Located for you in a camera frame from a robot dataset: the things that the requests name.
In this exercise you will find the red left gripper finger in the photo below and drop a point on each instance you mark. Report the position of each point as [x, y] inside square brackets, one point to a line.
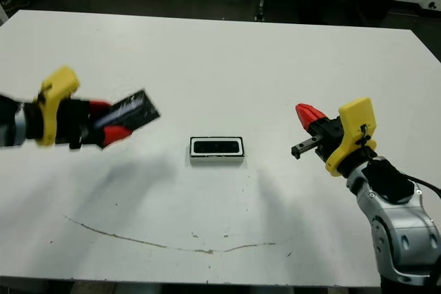
[99, 108]
[115, 133]

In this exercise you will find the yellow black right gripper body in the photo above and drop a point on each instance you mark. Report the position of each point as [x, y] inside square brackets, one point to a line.
[356, 125]

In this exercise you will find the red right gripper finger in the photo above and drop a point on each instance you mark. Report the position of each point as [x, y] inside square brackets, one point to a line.
[308, 122]
[311, 109]

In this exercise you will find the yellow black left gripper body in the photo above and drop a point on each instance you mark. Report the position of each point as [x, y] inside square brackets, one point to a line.
[51, 115]

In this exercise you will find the black box lid with foil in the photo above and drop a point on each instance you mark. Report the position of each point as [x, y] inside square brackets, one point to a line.
[138, 109]

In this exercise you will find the black slim camera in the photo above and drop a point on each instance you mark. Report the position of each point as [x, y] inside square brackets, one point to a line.
[217, 146]

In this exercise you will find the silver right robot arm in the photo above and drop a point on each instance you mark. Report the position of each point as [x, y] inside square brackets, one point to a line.
[399, 225]

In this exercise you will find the black wheeled pole stand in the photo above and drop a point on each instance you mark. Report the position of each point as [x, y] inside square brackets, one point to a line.
[262, 3]

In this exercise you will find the white camera box black rim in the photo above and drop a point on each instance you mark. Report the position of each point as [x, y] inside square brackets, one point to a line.
[217, 160]

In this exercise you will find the small black wall object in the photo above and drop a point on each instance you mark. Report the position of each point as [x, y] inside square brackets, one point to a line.
[432, 4]

